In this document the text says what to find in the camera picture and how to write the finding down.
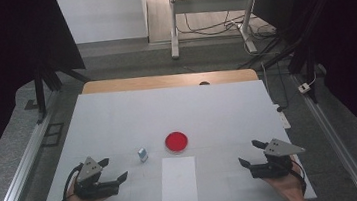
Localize black floor bracket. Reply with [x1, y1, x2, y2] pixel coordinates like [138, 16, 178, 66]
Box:
[38, 122, 68, 149]

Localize person's right hand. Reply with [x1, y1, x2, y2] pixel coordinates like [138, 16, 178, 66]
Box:
[261, 154, 309, 201]

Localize white desk frame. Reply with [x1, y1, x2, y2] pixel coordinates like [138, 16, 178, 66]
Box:
[165, 0, 267, 62]

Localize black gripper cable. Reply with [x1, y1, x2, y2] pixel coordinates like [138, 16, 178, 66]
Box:
[56, 162, 88, 201]
[289, 157, 309, 197]

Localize black metal stand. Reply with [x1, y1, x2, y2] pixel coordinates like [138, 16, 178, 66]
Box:
[233, 15, 324, 112]
[30, 61, 96, 125]

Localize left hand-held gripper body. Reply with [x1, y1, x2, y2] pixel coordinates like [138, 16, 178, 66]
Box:
[70, 153, 121, 201]

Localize white paper sheet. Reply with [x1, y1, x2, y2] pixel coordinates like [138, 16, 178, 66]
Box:
[157, 154, 200, 201]

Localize white table cover board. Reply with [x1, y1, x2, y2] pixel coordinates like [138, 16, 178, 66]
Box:
[25, 70, 318, 201]

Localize white power strip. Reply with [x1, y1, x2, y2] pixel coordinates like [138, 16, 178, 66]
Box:
[274, 102, 292, 130]

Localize small white adapter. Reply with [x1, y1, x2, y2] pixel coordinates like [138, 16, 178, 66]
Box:
[297, 82, 312, 95]

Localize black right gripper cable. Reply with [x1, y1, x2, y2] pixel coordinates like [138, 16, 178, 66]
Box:
[289, 157, 309, 197]

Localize tangle of floor cables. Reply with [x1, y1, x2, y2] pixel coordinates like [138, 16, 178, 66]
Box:
[172, 0, 278, 48]

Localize aluminium rail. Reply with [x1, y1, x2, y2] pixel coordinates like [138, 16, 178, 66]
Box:
[0, 91, 72, 201]
[290, 67, 357, 201]

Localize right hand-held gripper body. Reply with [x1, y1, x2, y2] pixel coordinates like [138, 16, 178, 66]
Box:
[246, 135, 309, 181]

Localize black curtain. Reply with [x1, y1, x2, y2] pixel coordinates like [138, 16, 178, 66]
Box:
[0, 0, 97, 181]
[252, 0, 357, 175]

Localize red petri dish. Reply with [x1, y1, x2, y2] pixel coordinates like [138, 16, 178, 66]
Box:
[163, 130, 190, 155]

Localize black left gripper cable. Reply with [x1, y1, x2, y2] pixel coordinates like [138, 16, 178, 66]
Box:
[56, 162, 88, 201]

